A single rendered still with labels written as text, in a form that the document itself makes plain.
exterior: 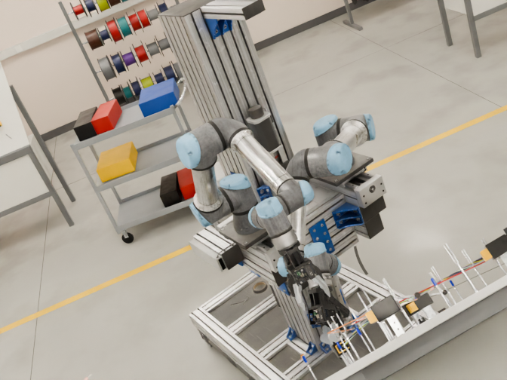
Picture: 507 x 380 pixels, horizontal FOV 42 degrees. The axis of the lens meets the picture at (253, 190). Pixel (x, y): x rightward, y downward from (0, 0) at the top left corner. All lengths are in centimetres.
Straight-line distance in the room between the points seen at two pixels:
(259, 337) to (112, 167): 224
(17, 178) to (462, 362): 472
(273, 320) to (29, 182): 322
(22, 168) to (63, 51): 299
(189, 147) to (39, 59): 683
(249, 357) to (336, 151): 154
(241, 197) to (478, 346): 104
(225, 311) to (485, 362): 198
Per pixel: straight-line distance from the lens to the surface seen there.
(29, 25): 894
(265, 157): 222
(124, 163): 540
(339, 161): 243
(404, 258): 427
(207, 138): 229
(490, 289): 147
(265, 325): 380
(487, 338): 251
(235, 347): 372
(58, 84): 908
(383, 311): 155
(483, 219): 445
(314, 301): 223
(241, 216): 272
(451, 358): 246
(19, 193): 640
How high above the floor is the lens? 255
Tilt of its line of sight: 27 degrees down
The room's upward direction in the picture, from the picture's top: 22 degrees counter-clockwise
